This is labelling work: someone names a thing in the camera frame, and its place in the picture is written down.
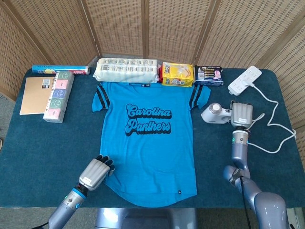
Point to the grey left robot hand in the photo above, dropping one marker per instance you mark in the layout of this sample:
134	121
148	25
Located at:
94	174

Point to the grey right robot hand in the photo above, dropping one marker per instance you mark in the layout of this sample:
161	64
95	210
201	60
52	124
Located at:
241	114

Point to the white handheld garment steamer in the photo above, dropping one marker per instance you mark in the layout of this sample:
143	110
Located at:
212	117

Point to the blue Carolina Panthers T-shirt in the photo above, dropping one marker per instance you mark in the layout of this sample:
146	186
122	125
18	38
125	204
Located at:
147	148

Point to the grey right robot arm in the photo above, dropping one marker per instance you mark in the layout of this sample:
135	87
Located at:
240	148

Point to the white power strip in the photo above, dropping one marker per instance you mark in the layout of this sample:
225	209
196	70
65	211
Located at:
236	88

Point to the dark blue sanitary pad pack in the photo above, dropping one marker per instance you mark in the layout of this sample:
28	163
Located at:
209	75

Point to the teal carpet table cover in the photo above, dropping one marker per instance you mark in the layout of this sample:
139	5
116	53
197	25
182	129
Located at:
47	148

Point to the grey robot torso base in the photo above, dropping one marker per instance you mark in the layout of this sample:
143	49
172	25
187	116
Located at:
143	219

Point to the yellow Lipo biscuit bag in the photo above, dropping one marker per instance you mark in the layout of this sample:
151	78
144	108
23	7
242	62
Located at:
176	74

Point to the pastel pocket tissue multipack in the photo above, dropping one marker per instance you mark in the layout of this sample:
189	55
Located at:
58	95

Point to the brown kraft notebook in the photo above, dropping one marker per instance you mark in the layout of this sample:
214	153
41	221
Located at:
33	95

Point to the blue red food wrap roll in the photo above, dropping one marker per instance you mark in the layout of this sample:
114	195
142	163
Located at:
71	70

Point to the white toilet paper pack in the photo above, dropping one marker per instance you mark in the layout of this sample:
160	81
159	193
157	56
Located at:
124	71

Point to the wicker folding screen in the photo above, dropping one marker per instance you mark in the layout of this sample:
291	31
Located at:
166	23

